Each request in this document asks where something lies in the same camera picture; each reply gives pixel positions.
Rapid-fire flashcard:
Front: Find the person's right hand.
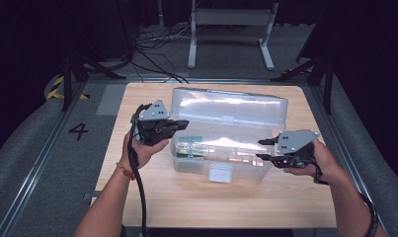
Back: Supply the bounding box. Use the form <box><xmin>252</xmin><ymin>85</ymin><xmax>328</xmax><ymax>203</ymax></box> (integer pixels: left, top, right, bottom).
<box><xmin>282</xmin><ymin>128</ymin><xmax>342</xmax><ymax>186</ymax></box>

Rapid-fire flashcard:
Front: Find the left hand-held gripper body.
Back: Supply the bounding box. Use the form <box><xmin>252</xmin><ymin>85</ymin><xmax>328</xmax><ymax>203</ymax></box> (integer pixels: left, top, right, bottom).
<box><xmin>130</xmin><ymin>98</ymin><xmax>179</xmax><ymax>147</ymax></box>

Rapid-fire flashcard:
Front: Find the clear plastic storage box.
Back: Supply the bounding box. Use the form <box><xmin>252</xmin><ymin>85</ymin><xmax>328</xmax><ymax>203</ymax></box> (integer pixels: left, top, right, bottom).
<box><xmin>168</xmin><ymin>86</ymin><xmax>289</xmax><ymax>184</ymax></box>

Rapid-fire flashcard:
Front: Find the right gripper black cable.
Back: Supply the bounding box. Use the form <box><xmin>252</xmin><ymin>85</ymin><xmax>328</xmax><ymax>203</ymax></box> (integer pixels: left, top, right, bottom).
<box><xmin>312</xmin><ymin>159</ymin><xmax>381</xmax><ymax>237</ymax></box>

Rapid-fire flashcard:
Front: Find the person's left hand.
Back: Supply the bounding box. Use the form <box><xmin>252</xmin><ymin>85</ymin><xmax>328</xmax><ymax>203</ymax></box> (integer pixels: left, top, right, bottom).
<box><xmin>119</xmin><ymin>129</ymin><xmax>171</xmax><ymax>174</ymax></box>

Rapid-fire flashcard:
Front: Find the orange bracelet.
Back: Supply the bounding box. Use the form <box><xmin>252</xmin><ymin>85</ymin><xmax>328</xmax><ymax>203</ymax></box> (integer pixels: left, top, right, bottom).
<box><xmin>115</xmin><ymin>161</ymin><xmax>137</xmax><ymax>182</ymax></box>

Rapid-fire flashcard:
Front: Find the tangle of floor cables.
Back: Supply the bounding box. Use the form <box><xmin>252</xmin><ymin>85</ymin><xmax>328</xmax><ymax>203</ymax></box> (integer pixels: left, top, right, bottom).
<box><xmin>129</xmin><ymin>23</ymin><xmax>192</xmax><ymax>84</ymax></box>

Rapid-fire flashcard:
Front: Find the black tripod stand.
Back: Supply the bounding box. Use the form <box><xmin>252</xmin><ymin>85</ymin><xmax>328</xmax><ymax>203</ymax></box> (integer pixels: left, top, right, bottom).
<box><xmin>270</xmin><ymin>52</ymin><xmax>337</xmax><ymax>116</ymax></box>
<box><xmin>59</xmin><ymin>48</ymin><xmax>127</xmax><ymax>113</ymax></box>

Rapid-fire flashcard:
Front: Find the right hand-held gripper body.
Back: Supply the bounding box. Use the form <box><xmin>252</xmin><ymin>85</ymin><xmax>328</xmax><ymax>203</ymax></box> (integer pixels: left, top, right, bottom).
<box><xmin>271</xmin><ymin>129</ymin><xmax>321</xmax><ymax>170</ymax></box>

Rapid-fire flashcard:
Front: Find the grey metal stand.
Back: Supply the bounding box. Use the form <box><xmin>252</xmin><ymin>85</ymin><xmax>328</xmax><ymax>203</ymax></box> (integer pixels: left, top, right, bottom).
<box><xmin>187</xmin><ymin>0</ymin><xmax>280</xmax><ymax>71</ymax></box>

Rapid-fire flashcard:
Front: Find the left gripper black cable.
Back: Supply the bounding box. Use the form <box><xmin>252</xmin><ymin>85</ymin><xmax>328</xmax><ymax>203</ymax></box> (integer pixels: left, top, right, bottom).
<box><xmin>126</xmin><ymin>103</ymin><xmax>153</xmax><ymax>237</ymax></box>

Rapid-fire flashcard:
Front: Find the green and white carton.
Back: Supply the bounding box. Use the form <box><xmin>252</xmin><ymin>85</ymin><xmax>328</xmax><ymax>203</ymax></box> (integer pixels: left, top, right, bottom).
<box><xmin>175</xmin><ymin>134</ymin><xmax>204</xmax><ymax>160</ymax></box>

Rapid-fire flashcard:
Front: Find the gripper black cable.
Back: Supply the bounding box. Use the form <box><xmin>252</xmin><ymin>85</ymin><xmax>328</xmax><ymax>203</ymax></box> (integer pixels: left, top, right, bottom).
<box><xmin>126</xmin><ymin>103</ymin><xmax>153</xmax><ymax>237</ymax></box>
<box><xmin>312</xmin><ymin>159</ymin><xmax>381</xmax><ymax>237</ymax></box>

